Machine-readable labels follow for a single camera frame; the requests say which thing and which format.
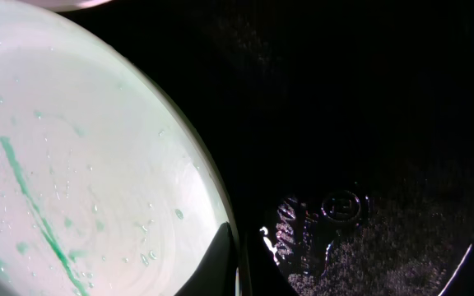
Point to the light green plate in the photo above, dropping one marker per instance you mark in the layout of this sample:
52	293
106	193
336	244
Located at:
104	188

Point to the round black tray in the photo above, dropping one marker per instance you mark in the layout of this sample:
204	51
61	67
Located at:
343	131

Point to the white plate with green stains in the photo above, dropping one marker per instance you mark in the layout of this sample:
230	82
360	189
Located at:
66	5

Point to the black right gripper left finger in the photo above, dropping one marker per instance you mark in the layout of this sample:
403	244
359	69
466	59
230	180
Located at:
216	272

